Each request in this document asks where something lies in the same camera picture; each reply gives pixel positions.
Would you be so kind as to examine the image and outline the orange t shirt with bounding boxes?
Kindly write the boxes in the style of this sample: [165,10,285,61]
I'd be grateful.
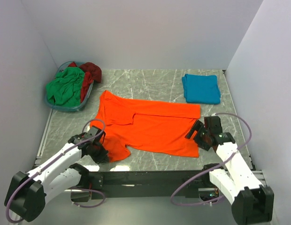
[91,90,200,162]

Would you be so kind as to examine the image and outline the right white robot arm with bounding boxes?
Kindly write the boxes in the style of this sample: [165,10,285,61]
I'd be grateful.
[186,115,275,225]

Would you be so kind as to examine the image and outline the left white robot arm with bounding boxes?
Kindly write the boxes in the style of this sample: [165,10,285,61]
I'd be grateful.
[4,126,109,223]

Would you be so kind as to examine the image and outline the folded blue t shirt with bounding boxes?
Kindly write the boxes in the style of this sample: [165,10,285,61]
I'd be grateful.
[182,74,221,105]

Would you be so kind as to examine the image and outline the green t shirt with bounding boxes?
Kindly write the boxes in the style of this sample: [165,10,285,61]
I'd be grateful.
[46,67,85,107]

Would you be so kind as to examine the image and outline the dark red t shirt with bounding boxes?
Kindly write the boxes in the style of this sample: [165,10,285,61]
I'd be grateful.
[79,62,102,103]

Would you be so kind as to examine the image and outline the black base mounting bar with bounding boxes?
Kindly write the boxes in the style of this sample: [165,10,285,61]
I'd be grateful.
[83,170,218,200]

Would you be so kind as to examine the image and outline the aluminium frame rail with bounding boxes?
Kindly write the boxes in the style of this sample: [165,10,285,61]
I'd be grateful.
[9,171,280,225]

